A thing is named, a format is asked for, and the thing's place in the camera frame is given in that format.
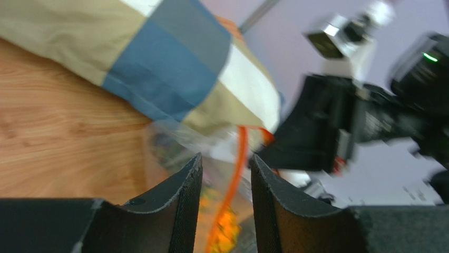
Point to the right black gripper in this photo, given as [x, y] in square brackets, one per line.
[330, 117]

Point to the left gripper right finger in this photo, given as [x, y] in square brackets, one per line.
[289, 220]

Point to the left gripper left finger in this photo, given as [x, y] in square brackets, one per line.
[163, 219]

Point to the clear orange zip bag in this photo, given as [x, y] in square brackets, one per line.
[169, 145]

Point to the fake pineapple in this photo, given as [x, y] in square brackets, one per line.
[217, 227]

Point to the blue beige checked pillow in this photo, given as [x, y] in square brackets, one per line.
[168, 59]

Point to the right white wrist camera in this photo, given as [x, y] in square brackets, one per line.
[347, 44]

